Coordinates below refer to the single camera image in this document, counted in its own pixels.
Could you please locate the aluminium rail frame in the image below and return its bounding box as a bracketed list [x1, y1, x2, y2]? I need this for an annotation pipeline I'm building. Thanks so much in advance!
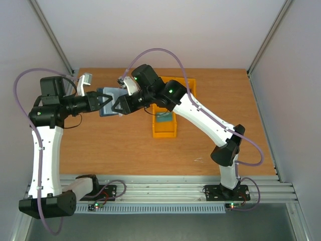
[97, 175, 298, 204]

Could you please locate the teal credit card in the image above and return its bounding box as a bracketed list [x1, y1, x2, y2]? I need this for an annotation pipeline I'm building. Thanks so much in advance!
[155, 112, 173, 123]

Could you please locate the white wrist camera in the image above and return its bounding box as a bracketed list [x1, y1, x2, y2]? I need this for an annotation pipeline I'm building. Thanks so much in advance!
[117, 76, 140, 96]
[76, 73, 92, 96]

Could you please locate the left controller board with LEDs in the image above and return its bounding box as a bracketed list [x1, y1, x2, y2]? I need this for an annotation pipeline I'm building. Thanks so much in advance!
[88, 203, 104, 211]

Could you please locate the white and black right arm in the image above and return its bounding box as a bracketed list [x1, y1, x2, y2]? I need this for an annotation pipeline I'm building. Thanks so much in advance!
[112, 64, 245, 200]

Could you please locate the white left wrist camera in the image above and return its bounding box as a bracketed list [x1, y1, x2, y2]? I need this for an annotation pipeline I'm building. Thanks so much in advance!
[76, 73, 92, 96]

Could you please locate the orange bin back right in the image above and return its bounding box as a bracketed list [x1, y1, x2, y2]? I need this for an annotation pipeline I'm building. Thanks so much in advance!
[161, 76, 196, 97]

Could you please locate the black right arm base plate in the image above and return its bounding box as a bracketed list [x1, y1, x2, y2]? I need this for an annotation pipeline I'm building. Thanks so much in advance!
[202, 185, 251, 201]

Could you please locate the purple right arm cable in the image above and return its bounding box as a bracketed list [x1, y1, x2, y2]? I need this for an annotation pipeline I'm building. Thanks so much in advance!
[120, 47, 264, 211]

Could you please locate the grey slotted cable duct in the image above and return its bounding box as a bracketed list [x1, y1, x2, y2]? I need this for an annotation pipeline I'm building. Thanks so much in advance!
[75, 203, 225, 214]

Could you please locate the blue card holder wallet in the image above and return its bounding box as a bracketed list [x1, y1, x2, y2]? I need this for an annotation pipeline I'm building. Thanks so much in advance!
[97, 87, 128, 117]

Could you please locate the controller board with leds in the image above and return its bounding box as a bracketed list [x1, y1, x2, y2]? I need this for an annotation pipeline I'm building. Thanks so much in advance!
[225, 202, 243, 210]
[88, 203, 104, 211]

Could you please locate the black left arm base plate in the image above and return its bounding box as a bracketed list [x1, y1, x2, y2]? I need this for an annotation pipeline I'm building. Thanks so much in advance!
[80, 185, 117, 201]

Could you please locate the right controller board with LEDs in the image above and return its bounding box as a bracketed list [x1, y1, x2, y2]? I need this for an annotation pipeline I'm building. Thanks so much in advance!
[225, 202, 243, 210]

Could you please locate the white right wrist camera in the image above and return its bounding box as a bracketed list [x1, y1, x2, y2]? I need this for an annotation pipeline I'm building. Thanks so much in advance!
[117, 76, 140, 96]

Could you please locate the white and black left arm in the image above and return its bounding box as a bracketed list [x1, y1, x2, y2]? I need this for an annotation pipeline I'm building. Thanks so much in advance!
[19, 73, 112, 219]

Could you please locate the orange bin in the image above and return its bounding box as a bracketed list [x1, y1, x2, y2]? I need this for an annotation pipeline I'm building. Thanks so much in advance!
[152, 104, 178, 138]
[161, 76, 196, 97]

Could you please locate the orange bin front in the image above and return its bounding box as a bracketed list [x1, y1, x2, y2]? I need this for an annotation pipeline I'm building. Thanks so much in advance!
[152, 104, 178, 138]

